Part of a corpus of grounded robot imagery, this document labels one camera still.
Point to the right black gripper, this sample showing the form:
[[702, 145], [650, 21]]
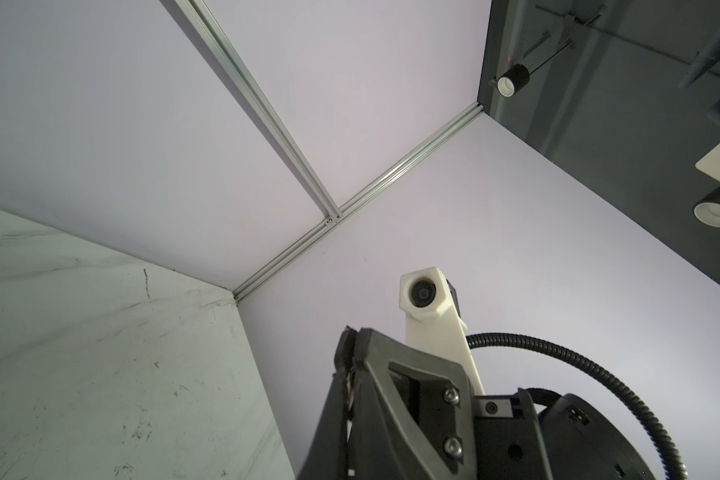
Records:
[[539, 434]]

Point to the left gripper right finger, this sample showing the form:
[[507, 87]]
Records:
[[412, 414]]

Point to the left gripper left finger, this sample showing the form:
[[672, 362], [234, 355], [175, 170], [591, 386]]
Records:
[[328, 456]]

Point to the aluminium frame profiles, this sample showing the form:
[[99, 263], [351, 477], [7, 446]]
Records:
[[351, 94]]

